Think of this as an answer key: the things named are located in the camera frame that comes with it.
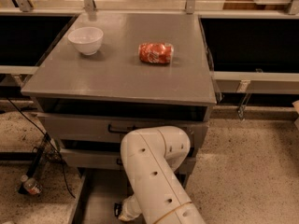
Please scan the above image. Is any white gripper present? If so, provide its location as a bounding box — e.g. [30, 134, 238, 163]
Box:
[118, 194, 142, 222]

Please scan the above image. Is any black rxbar chocolate bar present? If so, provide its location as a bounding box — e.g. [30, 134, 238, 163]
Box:
[114, 203, 122, 217]

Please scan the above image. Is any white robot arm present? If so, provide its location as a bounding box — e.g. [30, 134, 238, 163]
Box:
[119, 126, 206, 224]

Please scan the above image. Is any grey open bottom drawer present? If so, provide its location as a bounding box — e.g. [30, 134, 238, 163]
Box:
[68, 168, 191, 224]

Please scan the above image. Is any grey middle drawer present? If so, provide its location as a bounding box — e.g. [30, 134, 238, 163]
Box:
[61, 148, 196, 175]

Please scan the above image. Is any grey top drawer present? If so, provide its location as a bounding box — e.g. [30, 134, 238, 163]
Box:
[37, 113, 208, 147]

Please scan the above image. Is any grey drawer cabinet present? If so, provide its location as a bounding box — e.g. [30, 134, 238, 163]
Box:
[21, 12, 217, 185]

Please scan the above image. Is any plastic bottle on floor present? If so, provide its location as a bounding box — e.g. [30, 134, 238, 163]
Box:
[21, 175, 42, 195]

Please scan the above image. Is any black stand on floor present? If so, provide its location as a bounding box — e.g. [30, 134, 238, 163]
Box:
[18, 133, 50, 195]

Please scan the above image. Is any crushed red soda can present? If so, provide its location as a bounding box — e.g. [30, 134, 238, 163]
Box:
[138, 43, 174, 64]

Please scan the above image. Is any white ceramic bowl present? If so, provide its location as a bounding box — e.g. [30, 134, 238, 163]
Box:
[67, 27, 104, 55]

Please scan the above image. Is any black middle drawer handle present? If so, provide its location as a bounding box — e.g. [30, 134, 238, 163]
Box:
[116, 159, 123, 166]

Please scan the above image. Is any black drawer handle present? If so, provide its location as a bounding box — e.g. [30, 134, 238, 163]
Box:
[107, 124, 137, 134]
[116, 159, 123, 166]

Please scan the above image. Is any black cable on floor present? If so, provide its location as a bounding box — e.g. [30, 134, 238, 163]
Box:
[0, 91, 77, 200]

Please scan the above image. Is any black top drawer handle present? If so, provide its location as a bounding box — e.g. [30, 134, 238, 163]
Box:
[107, 124, 137, 134]

